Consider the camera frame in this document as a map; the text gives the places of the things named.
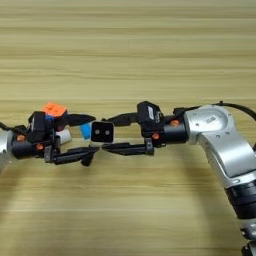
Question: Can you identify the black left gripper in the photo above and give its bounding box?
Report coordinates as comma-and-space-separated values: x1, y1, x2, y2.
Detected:
11, 113, 101, 166

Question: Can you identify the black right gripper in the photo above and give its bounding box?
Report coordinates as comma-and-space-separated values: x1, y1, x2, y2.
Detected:
101, 112, 188, 157

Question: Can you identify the green white glue stick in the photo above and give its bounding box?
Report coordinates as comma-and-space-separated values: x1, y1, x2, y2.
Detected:
55, 128, 73, 145

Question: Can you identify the black white square block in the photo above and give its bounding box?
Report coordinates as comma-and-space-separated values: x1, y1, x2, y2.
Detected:
90, 120, 115, 144

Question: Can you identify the blue eraser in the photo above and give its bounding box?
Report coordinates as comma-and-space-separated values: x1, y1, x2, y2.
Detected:
79, 122, 93, 141

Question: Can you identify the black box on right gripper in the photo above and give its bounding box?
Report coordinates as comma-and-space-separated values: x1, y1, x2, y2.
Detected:
136, 100, 164, 129

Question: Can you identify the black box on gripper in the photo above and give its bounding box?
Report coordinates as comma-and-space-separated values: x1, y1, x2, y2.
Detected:
136, 100, 164, 129
27, 111, 48, 144

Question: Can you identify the multicolour puzzle cube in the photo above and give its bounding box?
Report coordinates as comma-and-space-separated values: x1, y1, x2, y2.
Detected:
42, 101, 69, 132

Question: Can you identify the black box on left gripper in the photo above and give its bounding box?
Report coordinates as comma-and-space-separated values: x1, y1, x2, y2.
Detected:
27, 111, 48, 144

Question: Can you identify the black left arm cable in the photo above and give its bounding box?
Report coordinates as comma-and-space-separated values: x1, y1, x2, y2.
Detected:
0, 121, 28, 133

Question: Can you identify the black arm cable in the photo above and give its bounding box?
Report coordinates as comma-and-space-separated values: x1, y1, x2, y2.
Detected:
0, 121, 28, 133
173, 100, 256, 122

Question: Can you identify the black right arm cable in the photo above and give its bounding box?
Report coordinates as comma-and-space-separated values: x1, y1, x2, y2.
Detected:
173, 100, 256, 122

